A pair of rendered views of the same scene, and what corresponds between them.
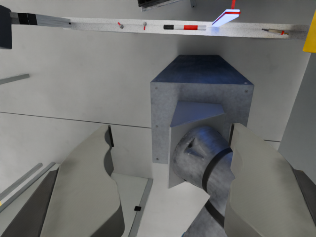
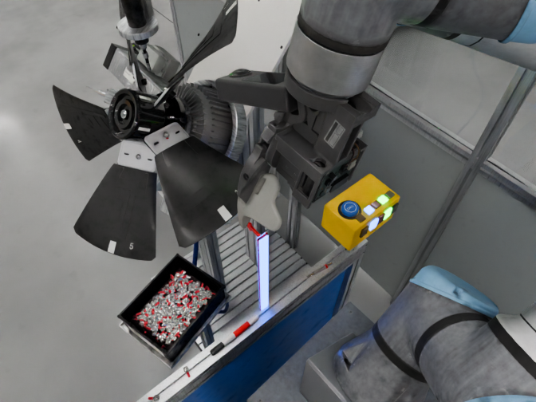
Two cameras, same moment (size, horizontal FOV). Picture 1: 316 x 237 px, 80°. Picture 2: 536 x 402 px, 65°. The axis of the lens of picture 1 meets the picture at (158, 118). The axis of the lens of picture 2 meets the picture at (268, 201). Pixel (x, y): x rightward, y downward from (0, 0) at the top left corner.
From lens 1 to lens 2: 0.48 m
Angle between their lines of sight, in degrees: 62
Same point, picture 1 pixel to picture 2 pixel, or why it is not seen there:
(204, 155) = (366, 344)
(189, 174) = (380, 382)
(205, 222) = (427, 358)
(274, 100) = not seen: hidden behind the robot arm
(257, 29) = (305, 281)
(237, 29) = (287, 296)
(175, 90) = (283, 380)
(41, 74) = not seen: outside the picture
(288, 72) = not seen: hidden behind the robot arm
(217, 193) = (407, 340)
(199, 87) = (305, 351)
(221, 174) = (389, 325)
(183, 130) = (325, 360)
